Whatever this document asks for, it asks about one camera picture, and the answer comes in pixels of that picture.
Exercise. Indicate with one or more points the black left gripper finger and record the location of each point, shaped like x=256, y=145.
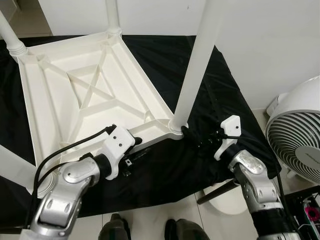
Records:
x=136, y=141
x=142, y=153

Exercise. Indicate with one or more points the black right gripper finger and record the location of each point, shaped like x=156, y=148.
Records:
x=190, y=135

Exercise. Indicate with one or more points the white plastic table top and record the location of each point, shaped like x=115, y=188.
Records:
x=75, y=90

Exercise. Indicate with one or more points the white plastic table leg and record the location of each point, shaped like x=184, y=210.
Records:
x=15, y=167
x=10, y=35
x=197, y=55
x=113, y=15

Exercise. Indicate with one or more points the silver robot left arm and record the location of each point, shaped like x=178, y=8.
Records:
x=65, y=190

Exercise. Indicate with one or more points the black tablecloth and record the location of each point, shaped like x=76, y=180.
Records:
x=175, y=170

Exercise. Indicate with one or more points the black slanted table leg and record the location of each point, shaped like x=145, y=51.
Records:
x=215, y=192

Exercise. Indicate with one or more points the dark robot left foot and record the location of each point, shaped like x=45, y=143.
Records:
x=115, y=228

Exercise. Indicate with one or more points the dark robot foot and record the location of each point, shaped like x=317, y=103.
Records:
x=115, y=228
x=187, y=231

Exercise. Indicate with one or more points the white round floor fan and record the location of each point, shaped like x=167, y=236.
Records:
x=297, y=135

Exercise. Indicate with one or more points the dark robot right foot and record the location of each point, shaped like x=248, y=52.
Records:
x=187, y=231

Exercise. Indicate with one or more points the black floor stand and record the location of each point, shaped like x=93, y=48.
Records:
x=297, y=210

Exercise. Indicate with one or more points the pink round reel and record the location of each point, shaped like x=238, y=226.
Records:
x=312, y=213

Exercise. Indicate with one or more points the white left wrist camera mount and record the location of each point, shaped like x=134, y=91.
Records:
x=120, y=140

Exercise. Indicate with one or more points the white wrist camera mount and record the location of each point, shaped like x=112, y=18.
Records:
x=231, y=125
x=120, y=140

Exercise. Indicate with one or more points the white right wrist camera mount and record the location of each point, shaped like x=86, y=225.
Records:
x=231, y=125

